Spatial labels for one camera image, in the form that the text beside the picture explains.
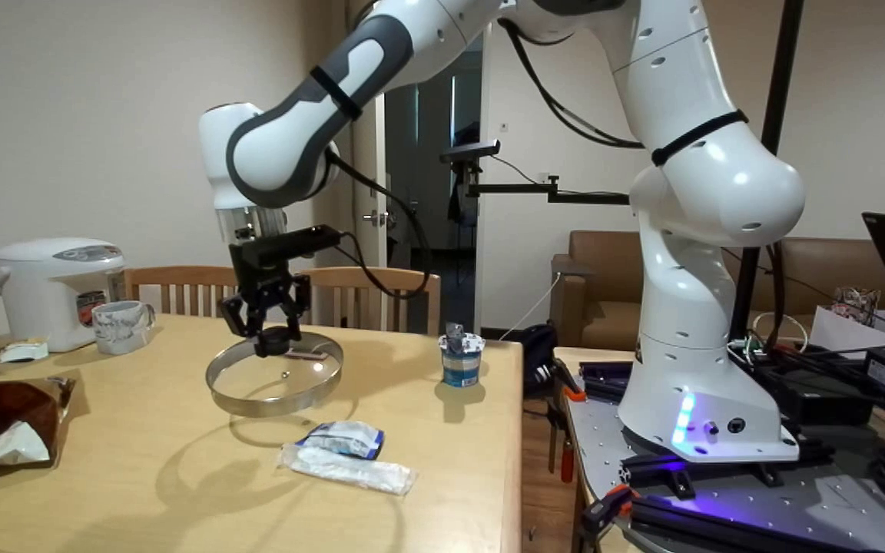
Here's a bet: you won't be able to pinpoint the small water bottle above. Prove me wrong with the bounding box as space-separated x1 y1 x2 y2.
435 318 490 394

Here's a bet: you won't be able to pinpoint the brown snack bag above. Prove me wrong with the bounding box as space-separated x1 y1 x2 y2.
0 368 82 474

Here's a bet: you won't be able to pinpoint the white electric water boiler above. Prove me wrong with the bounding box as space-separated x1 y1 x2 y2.
0 236 129 356

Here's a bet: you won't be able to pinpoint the brown sofa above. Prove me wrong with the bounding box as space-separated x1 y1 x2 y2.
546 228 885 351

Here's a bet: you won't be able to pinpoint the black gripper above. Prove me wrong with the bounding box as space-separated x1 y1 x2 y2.
218 243 317 341

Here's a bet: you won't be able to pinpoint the black bag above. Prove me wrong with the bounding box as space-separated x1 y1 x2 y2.
506 318 563 397

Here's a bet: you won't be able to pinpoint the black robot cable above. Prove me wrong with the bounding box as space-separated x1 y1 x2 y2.
322 12 662 304

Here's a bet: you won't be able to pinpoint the clear plastic packet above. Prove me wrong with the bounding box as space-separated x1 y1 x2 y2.
278 439 417 498

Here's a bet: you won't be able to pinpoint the white papers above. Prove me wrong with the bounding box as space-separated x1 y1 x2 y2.
809 304 885 356

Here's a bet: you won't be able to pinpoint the white mug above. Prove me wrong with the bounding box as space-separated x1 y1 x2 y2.
88 298 159 358

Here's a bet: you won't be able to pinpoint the white and blue packet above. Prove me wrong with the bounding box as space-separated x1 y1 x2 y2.
293 418 386 462

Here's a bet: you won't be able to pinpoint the black vertical pole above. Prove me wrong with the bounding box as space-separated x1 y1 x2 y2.
725 0 809 344

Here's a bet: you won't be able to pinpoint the orange black clamp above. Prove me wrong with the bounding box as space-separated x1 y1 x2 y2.
577 481 640 533
553 433 581 484

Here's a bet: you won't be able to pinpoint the glass lid with black knob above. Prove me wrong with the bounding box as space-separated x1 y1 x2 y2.
204 322 347 422

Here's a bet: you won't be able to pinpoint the black camera on mount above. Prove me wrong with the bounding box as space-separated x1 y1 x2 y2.
438 138 506 173

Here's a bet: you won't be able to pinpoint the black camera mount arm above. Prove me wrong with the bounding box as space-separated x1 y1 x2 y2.
455 165 637 208

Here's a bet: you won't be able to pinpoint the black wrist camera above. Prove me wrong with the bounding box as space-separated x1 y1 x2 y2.
228 224 347 266

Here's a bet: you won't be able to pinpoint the grey metal base plate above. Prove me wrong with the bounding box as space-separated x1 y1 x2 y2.
553 344 885 553

